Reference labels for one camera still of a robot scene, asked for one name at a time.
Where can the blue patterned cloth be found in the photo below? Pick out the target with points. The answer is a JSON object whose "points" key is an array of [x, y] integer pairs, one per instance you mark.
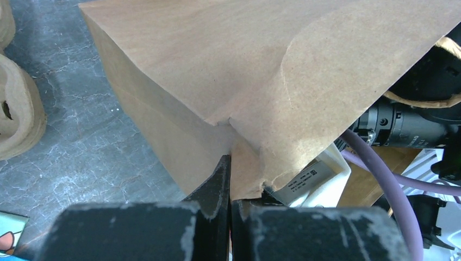
{"points": [[12, 226]]}

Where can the brown cardboard cup carriers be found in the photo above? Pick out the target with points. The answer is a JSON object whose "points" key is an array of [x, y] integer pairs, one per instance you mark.
{"points": [[23, 119]]}

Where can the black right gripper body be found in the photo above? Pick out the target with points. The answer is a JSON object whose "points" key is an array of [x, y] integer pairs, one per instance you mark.
{"points": [[422, 109]]}

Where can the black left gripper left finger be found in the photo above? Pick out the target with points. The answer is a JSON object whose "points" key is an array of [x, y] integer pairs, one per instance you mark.
{"points": [[196, 228]]}

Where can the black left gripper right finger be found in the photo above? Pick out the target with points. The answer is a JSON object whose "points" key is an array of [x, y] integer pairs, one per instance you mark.
{"points": [[262, 231]]}

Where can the brown paper takeout bag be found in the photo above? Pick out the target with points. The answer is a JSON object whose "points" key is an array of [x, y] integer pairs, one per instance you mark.
{"points": [[272, 83]]}

